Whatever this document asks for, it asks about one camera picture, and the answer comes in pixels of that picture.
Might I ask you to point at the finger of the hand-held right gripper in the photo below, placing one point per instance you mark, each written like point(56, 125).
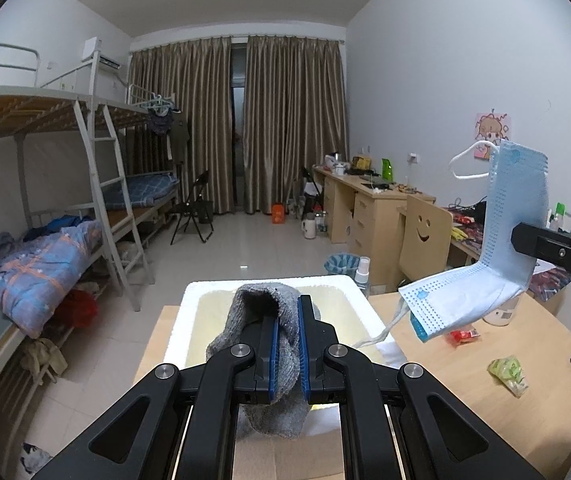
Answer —
point(560, 250)

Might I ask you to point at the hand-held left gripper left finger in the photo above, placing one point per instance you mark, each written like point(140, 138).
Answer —
point(274, 360)

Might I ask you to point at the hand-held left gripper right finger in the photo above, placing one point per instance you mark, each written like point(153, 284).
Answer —
point(304, 360)

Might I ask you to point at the grey sock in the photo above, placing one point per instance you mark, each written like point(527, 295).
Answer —
point(290, 310)

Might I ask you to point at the blue face mask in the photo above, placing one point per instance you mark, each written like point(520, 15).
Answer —
point(510, 210)

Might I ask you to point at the white foam box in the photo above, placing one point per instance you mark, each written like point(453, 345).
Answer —
point(370, 320)

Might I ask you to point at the row of toiletry bottles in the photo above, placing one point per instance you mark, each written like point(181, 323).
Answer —
point(559, 217)

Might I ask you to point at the white pump lotion bottle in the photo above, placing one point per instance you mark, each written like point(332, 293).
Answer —
point(503, 312)

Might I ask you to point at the desk with red patterned cover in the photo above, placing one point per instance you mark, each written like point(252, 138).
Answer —
point(465, 232)

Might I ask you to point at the clear spray bottle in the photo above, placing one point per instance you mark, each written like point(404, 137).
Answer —
point(364, 280)

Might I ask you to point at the blue trash bin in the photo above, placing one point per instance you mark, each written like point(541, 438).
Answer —
point(341, 262)

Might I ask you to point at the red snack packet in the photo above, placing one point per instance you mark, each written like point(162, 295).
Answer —
point(463, 336)

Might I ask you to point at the green snack packet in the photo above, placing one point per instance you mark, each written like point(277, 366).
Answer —
point(508, 372)

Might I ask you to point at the white mug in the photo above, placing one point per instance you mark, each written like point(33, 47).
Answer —
point(309, 226)

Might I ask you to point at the wooden chair with smiley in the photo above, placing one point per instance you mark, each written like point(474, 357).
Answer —
point(425, 240)

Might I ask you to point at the orange bag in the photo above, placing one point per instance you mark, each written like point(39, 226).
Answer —
point(279, 214)

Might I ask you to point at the light wooden desk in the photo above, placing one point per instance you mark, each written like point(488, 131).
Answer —
point(365, 215)

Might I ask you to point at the black folding chair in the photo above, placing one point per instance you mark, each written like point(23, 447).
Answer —
point(310, 187)
point(195, 210)

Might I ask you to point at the green plastic item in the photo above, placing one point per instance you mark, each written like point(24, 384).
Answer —
point(388, 169)

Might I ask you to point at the red cloth bundle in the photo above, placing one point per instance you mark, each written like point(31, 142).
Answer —
point(78, 307)

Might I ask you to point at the yellow box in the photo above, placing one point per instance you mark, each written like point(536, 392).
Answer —
point(360, 162)

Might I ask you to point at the blue plaid mattress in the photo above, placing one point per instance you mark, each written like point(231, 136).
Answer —
point(138, 190)

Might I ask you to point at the white bed ladder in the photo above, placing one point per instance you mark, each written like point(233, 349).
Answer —
point(115, 200)

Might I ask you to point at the beige cloth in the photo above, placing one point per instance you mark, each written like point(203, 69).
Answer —
point(43, 360)

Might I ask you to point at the brown curtain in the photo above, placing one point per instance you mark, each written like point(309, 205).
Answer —
point(180, 125)
point(295, 125)

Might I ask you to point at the blue patterned blanket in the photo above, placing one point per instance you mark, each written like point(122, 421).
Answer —
point(40, 275)

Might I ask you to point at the dark hanging clothes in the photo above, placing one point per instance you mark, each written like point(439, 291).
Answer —
point(165, 130)

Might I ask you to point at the white metal bunk bed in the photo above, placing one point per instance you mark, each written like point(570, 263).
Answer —
point(10, 110)
point(135, 115)

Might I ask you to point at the pale clothes hanger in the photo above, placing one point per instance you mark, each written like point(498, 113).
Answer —
point(158, 103)

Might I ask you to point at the white air conditioner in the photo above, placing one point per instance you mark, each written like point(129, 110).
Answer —
point(100, 55)

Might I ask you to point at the wall poster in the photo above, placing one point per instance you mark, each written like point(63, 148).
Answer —
point(495, 132)

